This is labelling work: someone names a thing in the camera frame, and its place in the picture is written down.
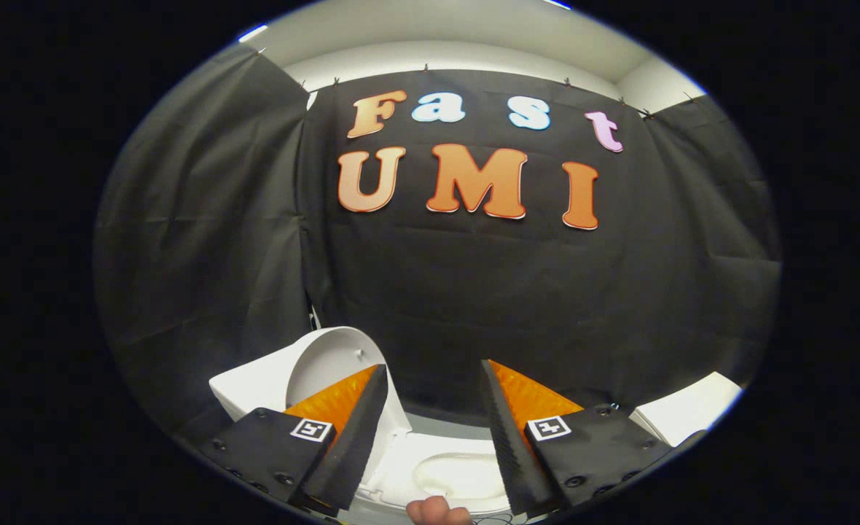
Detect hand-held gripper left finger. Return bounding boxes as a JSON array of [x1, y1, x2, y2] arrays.
[[198, 364, 389, 511]]

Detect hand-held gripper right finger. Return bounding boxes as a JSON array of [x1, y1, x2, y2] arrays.
[[481, 359, 673, 518]]

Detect white toilet lid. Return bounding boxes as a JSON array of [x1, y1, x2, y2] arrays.
[[286, 327, 413, 482]]

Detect black backdrop cloth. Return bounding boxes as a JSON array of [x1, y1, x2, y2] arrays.
[[93, 44, 782, 438]]

